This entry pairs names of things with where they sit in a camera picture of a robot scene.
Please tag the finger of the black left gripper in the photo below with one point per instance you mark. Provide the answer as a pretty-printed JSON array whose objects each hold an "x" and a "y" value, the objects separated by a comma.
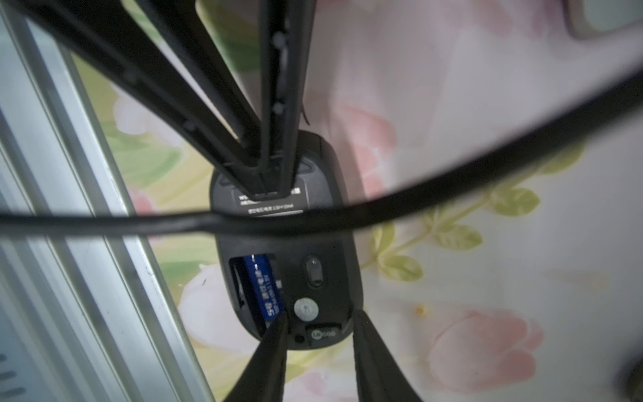
[
  {"x": 106, "y": 36},
  {"x": 285, "y": 29}
]

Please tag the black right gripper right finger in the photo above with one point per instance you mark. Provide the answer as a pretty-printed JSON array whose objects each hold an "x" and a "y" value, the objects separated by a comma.
[{"x": 378, "y": 376}]

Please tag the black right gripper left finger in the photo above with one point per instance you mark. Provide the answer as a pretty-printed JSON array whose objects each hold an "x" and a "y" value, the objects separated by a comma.
[{"x": 264, "y": 377}]

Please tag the black wireless mouse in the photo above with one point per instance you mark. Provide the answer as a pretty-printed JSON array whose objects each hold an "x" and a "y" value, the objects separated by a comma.
[{"x": 318, "y": 277}]

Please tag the silver open laptop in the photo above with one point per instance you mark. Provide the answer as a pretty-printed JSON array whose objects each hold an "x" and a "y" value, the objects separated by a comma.
[{"x": 587, "y": 19}]

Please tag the blue AA battery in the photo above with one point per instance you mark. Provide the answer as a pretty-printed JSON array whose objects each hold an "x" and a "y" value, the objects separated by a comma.
[{"x": 264, "y": 286}]

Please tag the aluminium mounting rail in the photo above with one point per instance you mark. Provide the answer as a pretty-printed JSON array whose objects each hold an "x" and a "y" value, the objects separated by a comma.
[{"x": 82, "y": 319}]

